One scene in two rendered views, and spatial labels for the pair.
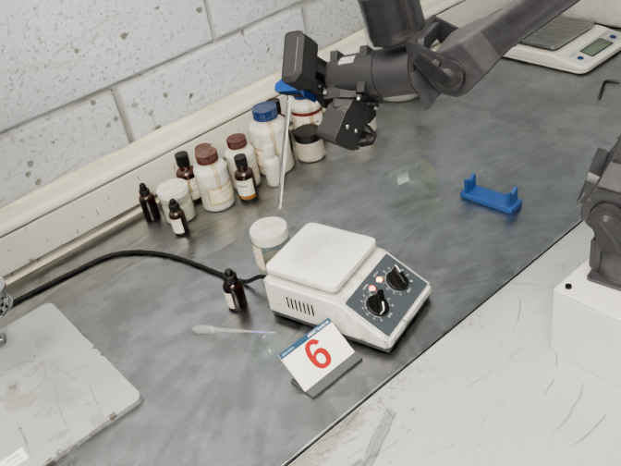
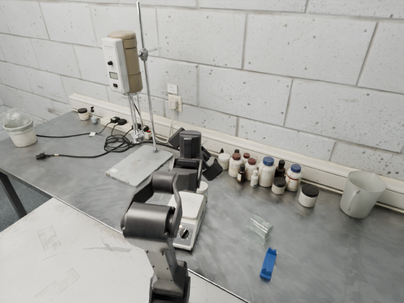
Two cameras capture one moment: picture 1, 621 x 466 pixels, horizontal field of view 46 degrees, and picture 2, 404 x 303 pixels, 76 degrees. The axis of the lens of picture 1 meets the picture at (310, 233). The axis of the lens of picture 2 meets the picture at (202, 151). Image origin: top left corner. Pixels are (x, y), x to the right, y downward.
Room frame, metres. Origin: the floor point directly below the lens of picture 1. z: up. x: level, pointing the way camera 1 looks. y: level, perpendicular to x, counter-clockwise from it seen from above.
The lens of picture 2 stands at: (0.58, -0.67, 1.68)
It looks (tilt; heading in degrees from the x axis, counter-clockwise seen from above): 33 degrees down; 65
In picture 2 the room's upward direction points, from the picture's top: straight up
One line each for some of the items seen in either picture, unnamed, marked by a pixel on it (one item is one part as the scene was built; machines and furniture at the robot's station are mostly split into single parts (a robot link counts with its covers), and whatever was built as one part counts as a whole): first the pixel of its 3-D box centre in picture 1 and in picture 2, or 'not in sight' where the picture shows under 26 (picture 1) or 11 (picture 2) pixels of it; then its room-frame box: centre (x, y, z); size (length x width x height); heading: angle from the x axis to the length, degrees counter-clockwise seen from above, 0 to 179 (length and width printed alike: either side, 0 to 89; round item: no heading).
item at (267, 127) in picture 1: (270, 138); (266, 171); (1.24, 0.04, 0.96); 0.07 x 0.07 x 0.13
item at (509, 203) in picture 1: (490, 191); (269, 261); (0.99, -0.31, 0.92); 0.10 x 0.03 x 0.04; 40
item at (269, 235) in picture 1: (273, 248); (201, 193); (0.92, 0.06, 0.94); 0.06 x 0.06 x 0.08
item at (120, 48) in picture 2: not in sight; (122, 65); (0.74, 0.42, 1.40); 0.15 x 0.11 x 0.24; 35
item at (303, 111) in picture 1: (307, 113); (293, 177); (1.32, -0.04, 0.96); 0.06 x 0.06 x 0.11
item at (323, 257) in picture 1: (321, 255); (184, 204); (0.82, -0.01, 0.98); 0.12 x 0.12 x 0.01; 50
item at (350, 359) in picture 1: (320, 356); not in sight; (0.69, 0.02, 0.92); 0.09 x 0.06 x 0.04; 126
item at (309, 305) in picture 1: (340, 283); (183, 217); (0.80, -0.03, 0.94); 0.22 x 0.13 x 0.08; 50
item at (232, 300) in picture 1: (233, 287); not in sight; (0.85, 0.13, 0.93); 0.03 x 0.03 x 0.07
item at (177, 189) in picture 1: (176, 202); (223, 161); (1.12, 0.23, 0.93); 0.06 x 0.06 x 0.07
